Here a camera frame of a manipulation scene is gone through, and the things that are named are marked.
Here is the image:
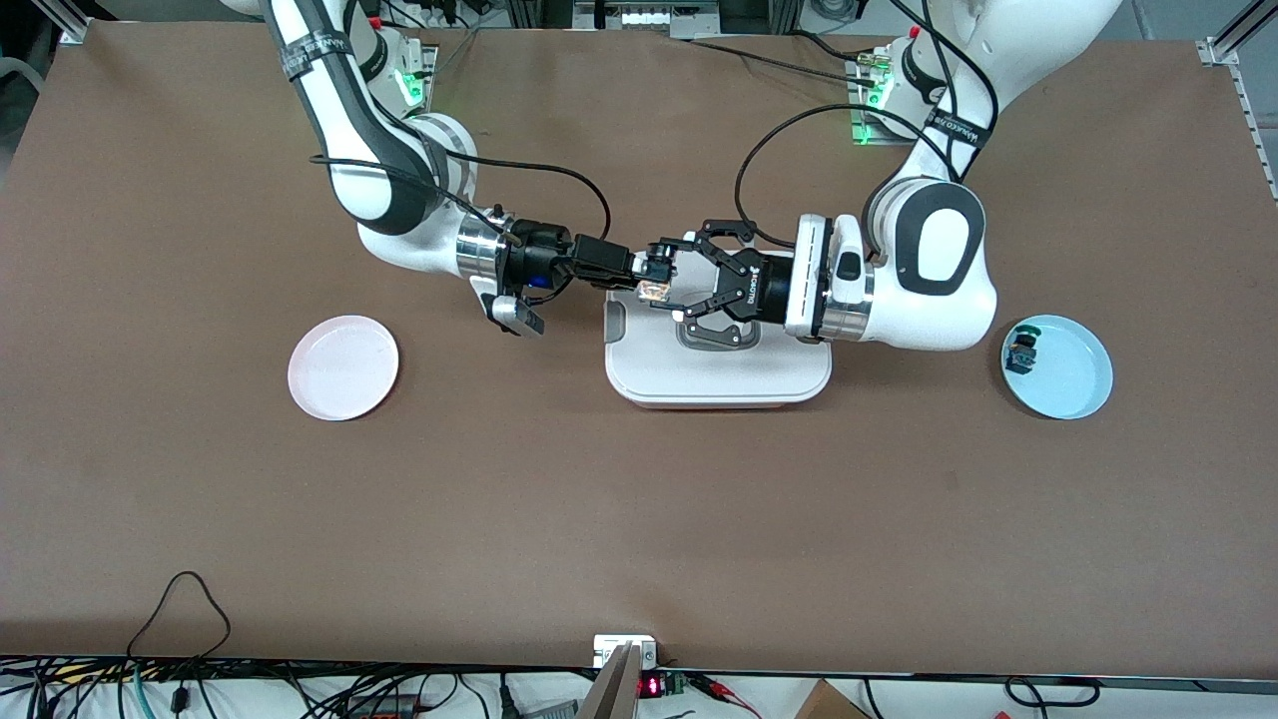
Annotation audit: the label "white lunch box lid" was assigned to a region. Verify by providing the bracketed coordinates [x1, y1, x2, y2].
[604, 285, 833, 405]

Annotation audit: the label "pink round plate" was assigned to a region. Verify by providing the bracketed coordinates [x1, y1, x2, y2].
[288, 315, 400, 421]

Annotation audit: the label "black lit electronics box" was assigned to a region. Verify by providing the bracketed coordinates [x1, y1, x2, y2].
[574, 0, 720, 31]

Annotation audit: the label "light blue round plate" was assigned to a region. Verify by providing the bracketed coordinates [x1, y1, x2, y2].
[1000, 314, 1114, 420]

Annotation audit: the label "red clip leads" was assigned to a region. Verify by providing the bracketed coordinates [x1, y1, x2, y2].
[689, 674, 762, 718]

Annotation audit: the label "brown cardboard box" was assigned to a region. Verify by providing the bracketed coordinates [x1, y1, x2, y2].
[794, 679, 870, 719]

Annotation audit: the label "grey lid handle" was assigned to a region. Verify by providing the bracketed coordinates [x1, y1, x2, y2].
[676, 318, 763, 353]

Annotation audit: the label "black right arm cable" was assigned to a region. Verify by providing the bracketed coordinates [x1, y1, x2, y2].
[308, 150, 612, 246]

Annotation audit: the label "black cable on table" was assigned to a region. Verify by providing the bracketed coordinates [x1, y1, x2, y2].
[671, 30, 885, 91]

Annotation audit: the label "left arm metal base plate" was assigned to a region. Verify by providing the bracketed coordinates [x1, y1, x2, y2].
[849, 55, 905, 148]

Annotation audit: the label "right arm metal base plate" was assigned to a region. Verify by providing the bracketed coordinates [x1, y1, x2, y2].
[399, 45, 438, 113]

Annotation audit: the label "green push button switch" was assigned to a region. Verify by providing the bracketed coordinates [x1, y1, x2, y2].
[1004, 322, 1041, 375]

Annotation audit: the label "small white mount block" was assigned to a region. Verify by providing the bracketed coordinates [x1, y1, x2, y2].
[593, 635, 658, 668]

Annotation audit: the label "aluminium camera bar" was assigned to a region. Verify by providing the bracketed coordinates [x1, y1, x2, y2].
[579, 644, 640, 719]

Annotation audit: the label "black floor cable loop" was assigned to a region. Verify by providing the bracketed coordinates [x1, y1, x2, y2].
[1003, 677, 1104, 708]

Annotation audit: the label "thin black looped cable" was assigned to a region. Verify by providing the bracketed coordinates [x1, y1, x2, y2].
[125, 571, 233, 665]

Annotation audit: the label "aluminium frame profile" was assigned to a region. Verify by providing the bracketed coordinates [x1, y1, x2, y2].
[1196, 0, 1278, 206]
[30, 0, 111, 46]

